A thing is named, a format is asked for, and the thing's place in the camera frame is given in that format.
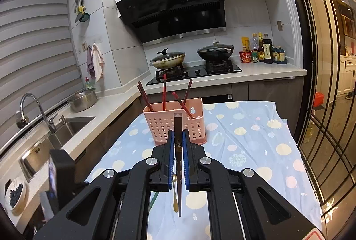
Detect dark red chopstick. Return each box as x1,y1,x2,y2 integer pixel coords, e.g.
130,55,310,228
136,86,152,112
182,79,193,108

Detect red bag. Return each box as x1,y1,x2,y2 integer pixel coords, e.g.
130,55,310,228
313,92,325,107

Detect steel pot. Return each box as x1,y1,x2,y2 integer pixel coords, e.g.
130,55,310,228
67,89,98,113

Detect pink perforated utensil holder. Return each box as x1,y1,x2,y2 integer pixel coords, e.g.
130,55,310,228
143,97,208,146

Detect black range hood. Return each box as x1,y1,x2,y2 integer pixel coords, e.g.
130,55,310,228
115,0,227,44

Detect red instant noodle cup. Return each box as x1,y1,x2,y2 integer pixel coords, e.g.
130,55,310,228
239,50,253,63

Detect yellow oil bottle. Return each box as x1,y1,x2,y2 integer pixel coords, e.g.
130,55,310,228
303,120,316,144

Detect white hanging towel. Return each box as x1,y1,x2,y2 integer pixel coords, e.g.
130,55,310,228
90,43,105,82

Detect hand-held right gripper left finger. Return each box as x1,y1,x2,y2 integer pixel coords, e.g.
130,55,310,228
33,130,174,240

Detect brown bottle with yellow cap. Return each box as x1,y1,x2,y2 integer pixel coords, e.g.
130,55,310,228
257,32,265,63

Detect bowl of blueberries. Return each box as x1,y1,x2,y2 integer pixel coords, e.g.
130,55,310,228
4,176,30,214

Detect white window blind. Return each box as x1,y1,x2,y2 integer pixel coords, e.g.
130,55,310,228
0,0,84,151

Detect dark soy sauce bottle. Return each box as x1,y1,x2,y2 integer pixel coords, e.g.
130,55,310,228
262,33,274,64

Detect glass sliding door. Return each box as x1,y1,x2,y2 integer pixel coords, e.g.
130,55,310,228
278,0,356,229

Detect reddish brown chopstick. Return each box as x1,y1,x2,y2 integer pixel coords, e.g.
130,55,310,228
138,81,154,112

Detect gold leaf-shaped spoon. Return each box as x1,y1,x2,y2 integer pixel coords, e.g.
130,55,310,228
171,173,179,213

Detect black wok with lid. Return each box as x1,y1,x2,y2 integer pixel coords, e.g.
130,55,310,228
196,42,235,62

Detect pan with glass lid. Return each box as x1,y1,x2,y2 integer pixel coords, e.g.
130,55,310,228
149,49,186,69

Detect condiment jar set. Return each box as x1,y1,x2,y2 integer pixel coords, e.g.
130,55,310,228
273,46,288,64

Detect chrome faucet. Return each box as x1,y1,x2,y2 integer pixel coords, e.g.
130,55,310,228
16,93,59,134

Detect blue printed tablecloth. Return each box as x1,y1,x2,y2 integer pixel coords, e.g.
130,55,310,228
85,101,323,240

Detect black gas stove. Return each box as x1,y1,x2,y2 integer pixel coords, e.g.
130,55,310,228
145,59,242,86

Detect steel sink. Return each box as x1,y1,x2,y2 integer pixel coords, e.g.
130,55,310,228
19,116,96,182

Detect purple hanging cloth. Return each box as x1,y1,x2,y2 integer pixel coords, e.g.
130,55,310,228
86,46,95,79

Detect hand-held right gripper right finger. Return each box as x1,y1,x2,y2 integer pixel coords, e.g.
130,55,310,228
182,130,326,240

